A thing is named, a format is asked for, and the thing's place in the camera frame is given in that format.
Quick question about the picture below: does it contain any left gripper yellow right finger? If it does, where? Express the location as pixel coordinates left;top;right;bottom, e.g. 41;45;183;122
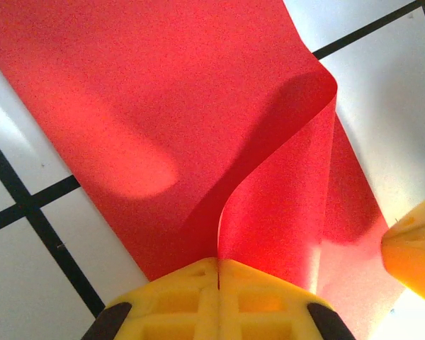
218;258;357;340

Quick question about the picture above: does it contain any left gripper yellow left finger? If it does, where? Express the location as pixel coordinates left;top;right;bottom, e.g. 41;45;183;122
80;256;220;340

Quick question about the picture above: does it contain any red cloth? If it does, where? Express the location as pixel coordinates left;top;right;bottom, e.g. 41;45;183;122
0;0;408;319

